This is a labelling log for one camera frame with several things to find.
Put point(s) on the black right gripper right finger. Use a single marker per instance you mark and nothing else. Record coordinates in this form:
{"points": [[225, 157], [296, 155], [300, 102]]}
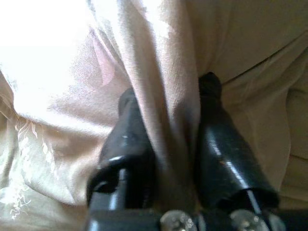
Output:
{"points": [[223, 149]]}

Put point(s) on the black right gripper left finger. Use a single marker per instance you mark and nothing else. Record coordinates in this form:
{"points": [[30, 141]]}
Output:
{"points": [[130, 144]]}

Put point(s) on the beige floral bed sheet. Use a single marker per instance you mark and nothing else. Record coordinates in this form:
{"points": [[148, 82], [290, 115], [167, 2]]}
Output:
{"points": [[252, 48]]}

